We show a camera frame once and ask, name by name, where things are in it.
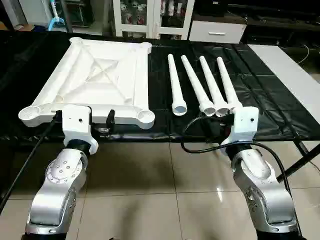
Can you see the white plastic table leg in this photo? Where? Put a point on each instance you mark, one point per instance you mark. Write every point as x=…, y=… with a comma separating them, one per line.
x=196, y=85
x=176, y=82
x=212, y=85
x=227, y=85

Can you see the white plastic table top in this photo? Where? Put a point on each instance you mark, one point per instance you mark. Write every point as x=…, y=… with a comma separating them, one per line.
x=107, y=75

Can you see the light blue plastic object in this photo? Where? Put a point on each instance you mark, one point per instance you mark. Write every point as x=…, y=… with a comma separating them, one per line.
x=56, y=21

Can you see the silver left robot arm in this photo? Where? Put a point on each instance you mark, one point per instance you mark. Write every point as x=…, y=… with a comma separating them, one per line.
x=57, y=185

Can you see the white flat board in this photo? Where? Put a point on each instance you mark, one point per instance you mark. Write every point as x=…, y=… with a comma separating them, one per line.
x=290, y=75

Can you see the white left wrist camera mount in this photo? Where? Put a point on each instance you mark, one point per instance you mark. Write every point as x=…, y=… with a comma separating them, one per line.
x=77, y=122

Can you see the black metal frame leg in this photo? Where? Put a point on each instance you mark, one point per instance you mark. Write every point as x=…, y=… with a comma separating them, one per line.
x=306, y=155

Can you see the black work mat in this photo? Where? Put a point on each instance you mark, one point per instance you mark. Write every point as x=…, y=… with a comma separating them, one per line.
x=270, y=100

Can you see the white glass door cabinet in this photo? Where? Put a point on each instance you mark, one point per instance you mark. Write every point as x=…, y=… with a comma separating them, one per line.
x=155, y=17

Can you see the white drawer unit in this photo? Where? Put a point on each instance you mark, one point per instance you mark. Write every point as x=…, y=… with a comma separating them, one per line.
x=217, y=31

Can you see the dark low media cabinet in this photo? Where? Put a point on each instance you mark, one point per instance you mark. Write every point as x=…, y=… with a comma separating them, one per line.
x=280, y=30

